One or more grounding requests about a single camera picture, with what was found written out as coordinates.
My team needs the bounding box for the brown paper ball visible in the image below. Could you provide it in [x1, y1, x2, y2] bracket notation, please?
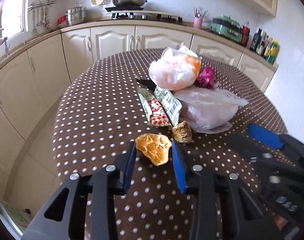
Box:
[172, 121, 192, 144]

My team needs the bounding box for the translucent white plastic bag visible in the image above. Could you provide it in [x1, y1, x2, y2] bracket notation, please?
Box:
[174, 87, 249, 134]

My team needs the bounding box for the magenta wrapper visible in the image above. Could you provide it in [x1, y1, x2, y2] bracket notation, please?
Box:
[196, 66, 216, 89]

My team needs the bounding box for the orange white plastic bag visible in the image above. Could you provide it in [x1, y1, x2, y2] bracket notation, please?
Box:
[149, 46, 201, 91]

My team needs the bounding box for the brown polka dot tablecloth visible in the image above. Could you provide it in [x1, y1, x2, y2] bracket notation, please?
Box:
[52, 49, 287, 239]

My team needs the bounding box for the green yellow bottle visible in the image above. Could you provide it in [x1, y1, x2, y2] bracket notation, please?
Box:
[265, 40, 279, 64]

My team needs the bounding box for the dark sauce bottle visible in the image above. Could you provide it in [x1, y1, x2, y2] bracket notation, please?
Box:
[250, 28, 262, 51]

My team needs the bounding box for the white rolling cart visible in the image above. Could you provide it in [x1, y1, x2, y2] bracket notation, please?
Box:
[0, 201, 32, 239]

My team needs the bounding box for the green electric grill appliance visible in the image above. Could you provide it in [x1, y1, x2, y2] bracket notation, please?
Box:
[210, 15, 243, 43]

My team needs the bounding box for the pink utensil holder cup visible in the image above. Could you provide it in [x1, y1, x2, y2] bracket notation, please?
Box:
[193, 17, 203, 29]

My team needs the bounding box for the black gas stove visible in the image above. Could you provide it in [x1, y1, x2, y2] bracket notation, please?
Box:
[105, 5, 183, 24]

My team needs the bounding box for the steel stock pot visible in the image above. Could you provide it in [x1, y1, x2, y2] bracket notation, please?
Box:
[65, 2, 87, 27]

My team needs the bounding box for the chrome sink faucet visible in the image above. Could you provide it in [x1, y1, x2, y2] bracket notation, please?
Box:
[0, 28, 10, 57]

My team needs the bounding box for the hanging utensil rack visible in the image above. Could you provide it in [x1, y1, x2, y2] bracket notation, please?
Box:
[28, 0, 56, 35]

